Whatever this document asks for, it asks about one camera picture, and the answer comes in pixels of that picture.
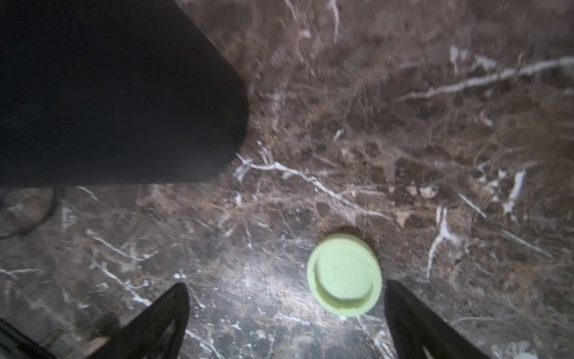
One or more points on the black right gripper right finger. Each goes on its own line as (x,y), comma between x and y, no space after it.
(418,332)

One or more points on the black trash bin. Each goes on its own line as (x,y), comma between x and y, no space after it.
(113,93)

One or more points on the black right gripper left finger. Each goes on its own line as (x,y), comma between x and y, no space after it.
(157,332)

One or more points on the light green jar lid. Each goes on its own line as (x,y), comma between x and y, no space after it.
(344,276)

